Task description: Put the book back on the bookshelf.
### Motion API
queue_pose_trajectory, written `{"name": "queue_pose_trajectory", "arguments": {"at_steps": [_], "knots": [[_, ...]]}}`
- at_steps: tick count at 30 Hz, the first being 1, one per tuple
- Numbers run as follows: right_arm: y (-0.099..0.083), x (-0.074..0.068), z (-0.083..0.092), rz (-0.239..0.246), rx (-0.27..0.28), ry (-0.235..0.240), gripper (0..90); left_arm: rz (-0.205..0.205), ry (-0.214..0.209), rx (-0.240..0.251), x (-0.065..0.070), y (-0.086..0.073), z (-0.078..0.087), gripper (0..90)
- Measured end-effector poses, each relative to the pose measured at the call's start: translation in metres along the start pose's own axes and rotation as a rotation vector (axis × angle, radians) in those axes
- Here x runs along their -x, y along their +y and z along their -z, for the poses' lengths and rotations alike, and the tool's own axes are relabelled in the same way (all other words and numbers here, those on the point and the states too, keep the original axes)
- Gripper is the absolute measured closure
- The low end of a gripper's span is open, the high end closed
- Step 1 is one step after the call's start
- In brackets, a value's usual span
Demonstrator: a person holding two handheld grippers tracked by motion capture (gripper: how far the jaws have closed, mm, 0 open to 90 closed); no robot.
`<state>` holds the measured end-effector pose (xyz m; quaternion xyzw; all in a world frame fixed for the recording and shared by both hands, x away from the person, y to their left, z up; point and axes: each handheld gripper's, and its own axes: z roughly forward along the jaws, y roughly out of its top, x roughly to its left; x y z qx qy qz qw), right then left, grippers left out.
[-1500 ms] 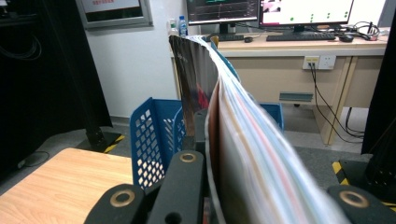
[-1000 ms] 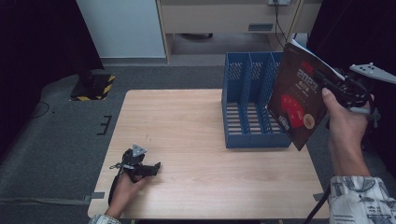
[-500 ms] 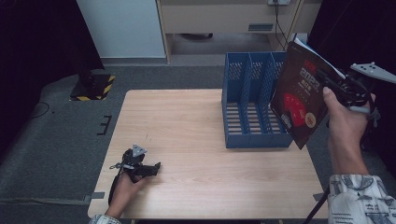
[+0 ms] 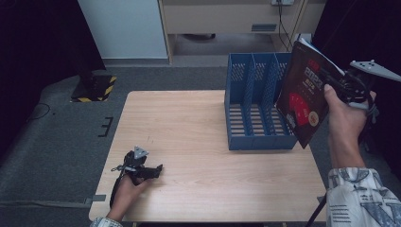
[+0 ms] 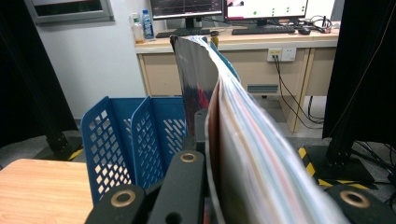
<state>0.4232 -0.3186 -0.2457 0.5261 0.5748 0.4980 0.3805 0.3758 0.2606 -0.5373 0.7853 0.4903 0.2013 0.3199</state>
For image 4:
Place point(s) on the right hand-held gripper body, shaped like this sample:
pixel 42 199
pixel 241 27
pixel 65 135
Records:
pixel 362 80

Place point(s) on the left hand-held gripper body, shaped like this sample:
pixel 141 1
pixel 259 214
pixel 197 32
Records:
pixel 135 161

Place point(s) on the black and red book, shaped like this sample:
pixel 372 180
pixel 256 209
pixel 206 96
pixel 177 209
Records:
pixel 307 97

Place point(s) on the blue plastic file rack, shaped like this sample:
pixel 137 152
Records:
pixel 252 104

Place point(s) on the person's left hand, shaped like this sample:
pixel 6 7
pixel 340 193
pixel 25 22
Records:
pixel 124 194

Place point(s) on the person's right hand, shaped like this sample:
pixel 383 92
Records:
pixel 345 121

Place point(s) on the dark curtain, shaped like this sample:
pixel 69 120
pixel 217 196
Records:
pixel 38 63
pixel 384 38

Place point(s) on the black stand base hazard stripes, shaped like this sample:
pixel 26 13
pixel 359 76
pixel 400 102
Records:
pixel 94 90

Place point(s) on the beige wooden desk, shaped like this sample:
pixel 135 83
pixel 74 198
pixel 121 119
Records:
pixel 227 17

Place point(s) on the white cabinet panel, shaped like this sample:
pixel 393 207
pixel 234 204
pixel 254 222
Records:
pixel 123 28

